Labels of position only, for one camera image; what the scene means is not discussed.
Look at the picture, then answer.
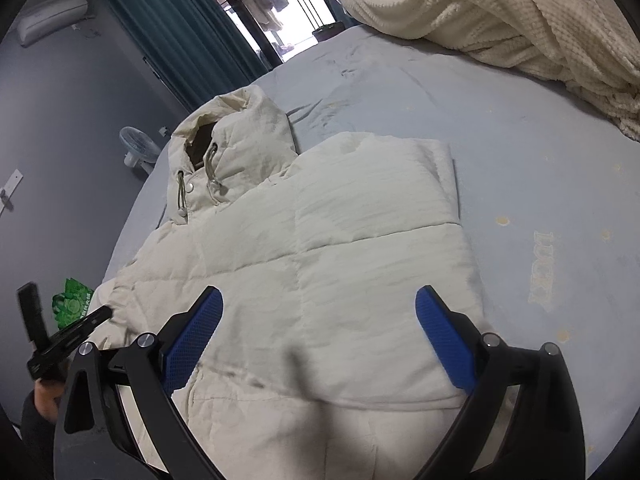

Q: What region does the cream hooded puffer jacket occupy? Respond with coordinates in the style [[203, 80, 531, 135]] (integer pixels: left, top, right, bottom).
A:
[[93, 86, 485, 479]]

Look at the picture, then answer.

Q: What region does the person left hand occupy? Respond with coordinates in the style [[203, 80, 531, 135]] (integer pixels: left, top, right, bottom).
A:
[[34, 379, 65, 424]]

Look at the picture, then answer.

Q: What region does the green plastic bag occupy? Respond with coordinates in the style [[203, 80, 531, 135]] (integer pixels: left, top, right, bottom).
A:
[[52, 278, 94, 330]]

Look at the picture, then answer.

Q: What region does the white standing fan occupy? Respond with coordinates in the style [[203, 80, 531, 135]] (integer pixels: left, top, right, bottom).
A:
[[118, 126, 160, 174]]

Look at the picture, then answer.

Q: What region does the light blue bed sheet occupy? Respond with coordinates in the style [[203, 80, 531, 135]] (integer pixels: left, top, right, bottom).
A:
[[102, 24, 640, 478]]

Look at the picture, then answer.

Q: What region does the white air conditioner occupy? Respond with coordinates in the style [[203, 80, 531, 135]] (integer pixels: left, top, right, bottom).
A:
[[15, 0, 88, 48]]

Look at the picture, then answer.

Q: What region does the teal curtain left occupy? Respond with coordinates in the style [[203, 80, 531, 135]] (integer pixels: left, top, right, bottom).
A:
[[104, 0, 268, 112]]

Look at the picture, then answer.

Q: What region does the cream fleece blanket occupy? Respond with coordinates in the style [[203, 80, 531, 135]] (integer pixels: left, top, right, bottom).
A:
[[338, 0, 639, 139]]

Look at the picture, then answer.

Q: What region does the white wall hook rail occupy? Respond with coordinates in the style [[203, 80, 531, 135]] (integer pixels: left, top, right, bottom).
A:
[[0, 169, 23, 212]]

